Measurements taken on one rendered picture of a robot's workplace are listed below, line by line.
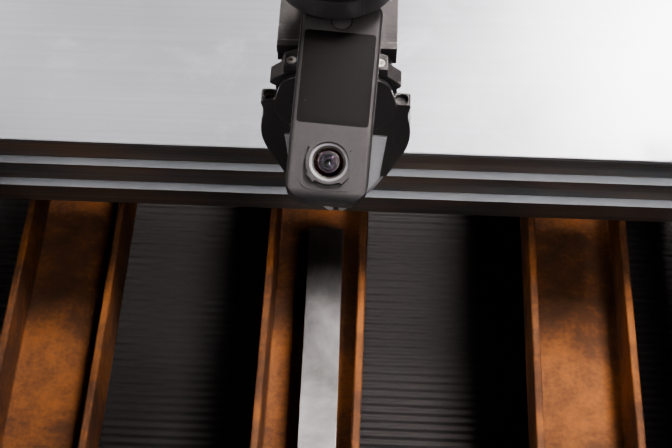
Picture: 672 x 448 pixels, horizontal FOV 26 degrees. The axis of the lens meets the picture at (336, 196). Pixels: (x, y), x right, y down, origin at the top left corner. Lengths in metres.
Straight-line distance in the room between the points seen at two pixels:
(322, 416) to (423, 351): 0.26
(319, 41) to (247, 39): 0.32
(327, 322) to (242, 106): 0.18
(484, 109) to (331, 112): 0.29
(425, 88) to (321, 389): 0.24
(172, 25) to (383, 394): 0.39
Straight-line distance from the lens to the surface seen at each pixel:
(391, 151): 0.89
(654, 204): 1.09
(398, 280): 1.37
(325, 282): 1.15
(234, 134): 1.06
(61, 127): 1.08
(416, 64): 1.10
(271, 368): 1.16
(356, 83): 0.80
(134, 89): 1.10
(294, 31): 0.86
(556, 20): 1.15
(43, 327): 1.21
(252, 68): 1.10
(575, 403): 1.16
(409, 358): 1.32
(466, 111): 1.08
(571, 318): 1.20
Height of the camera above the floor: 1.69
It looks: 53 degrees down
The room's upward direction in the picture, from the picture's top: straight up
